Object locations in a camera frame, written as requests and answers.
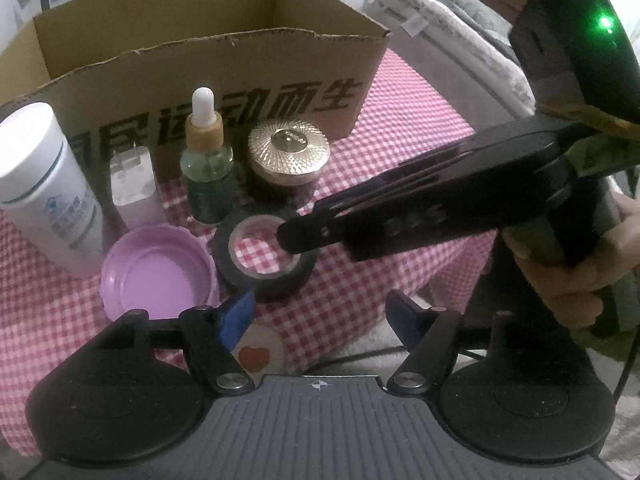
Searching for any green dropper bottle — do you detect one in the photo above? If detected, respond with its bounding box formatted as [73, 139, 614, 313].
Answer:
[180, 87, 234, 226]

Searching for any gold lid cream jar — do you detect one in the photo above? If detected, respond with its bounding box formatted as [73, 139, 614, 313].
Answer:
[247, 119, 331, 207]

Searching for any person's right hand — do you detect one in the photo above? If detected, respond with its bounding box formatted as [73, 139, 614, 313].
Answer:
[502, 193, 639, 328]

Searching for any black tape roll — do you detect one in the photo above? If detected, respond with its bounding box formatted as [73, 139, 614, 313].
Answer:
[208, 205, 319, 302]

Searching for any purple plastic lid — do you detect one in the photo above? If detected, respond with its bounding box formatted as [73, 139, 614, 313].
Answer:
[100, 224, 220, 321]

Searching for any pink checkered tablecloth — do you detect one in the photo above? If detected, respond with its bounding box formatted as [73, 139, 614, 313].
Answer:
[1, 52, 494, 455]

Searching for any grey mattress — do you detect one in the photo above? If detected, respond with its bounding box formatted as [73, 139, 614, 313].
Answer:
[362, 0, 535, 130]

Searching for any white charger plug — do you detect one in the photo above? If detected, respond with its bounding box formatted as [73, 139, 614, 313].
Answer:
[110, 145, 166, 231]

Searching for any green blanket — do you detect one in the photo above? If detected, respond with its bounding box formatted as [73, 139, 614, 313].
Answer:
[437, 0, 520, 65]

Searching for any white supplement bottle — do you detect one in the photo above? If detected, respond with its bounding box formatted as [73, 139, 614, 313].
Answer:
[1, 102, 107, 278]

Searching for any brown cardboard box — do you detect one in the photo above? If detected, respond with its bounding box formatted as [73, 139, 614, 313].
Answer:
[1, 0, 388, 181]

